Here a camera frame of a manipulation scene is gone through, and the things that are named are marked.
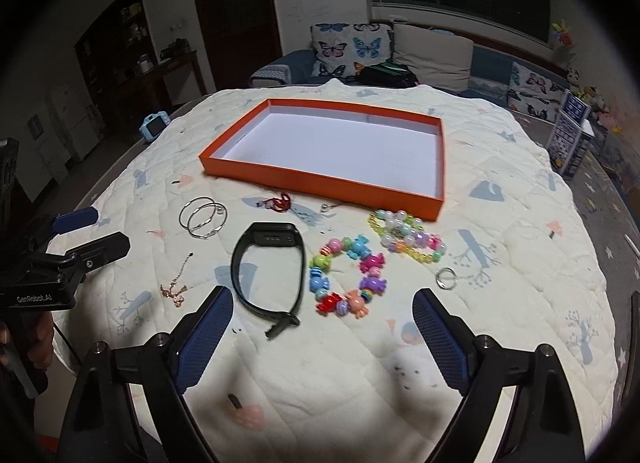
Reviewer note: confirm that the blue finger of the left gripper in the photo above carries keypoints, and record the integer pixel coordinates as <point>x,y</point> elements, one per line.
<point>101,251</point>
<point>64,223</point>

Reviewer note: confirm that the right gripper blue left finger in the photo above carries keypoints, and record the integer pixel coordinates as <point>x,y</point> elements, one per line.
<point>197,336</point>

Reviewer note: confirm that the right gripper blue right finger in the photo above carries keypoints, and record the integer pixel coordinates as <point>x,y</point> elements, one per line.
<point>448,339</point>

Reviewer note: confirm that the black smart band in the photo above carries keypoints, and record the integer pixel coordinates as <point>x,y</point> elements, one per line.
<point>267,273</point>

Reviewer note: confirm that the silver hoop earring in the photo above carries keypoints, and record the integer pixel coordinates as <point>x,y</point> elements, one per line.
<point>198,213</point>

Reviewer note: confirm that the left hand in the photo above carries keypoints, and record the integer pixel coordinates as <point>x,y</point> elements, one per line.
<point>36,335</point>

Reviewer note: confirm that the silver bangle with pearl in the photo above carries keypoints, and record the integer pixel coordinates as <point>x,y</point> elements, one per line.
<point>215,227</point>

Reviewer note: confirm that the white refrigerator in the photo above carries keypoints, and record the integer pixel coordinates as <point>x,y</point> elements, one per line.
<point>74,123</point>

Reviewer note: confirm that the white quilted blanket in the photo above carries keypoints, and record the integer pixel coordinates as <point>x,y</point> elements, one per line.
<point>521,265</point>

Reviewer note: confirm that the dark wooden desk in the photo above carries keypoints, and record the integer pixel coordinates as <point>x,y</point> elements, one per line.
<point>164,82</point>

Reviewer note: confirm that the pearl drop earring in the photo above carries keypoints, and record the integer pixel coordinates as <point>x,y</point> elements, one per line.
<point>327,208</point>

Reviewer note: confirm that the orange shallow tray box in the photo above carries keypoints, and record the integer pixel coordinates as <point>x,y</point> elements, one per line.
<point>375,157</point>

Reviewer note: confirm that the blue white chart board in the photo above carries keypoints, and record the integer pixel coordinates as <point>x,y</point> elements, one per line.
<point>571,136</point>

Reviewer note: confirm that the dark wooden door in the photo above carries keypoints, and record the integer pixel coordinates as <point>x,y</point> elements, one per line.
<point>240,37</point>

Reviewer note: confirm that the plush toys pile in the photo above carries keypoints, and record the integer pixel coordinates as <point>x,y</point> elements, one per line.
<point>588,94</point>

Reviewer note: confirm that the black green backpack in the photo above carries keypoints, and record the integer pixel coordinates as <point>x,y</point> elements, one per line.
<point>387,75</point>

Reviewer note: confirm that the blue sofa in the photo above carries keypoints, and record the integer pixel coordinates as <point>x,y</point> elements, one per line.
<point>490,73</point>

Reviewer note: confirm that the beige cushion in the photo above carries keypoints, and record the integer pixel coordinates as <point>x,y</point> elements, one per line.
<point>437,59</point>

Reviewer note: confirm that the butterfly print pillow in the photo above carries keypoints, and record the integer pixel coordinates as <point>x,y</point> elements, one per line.
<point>342,49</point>

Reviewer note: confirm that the colourful toy flower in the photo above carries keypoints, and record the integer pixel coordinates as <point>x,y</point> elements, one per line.
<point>561,33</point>

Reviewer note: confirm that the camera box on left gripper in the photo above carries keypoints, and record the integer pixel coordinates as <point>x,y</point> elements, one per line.
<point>8,160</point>

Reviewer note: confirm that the blue toy camera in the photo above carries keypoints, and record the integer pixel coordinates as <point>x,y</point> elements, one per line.
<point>153,125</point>

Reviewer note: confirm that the red string charm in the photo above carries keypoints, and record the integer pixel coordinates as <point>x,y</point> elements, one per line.
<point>281,204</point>

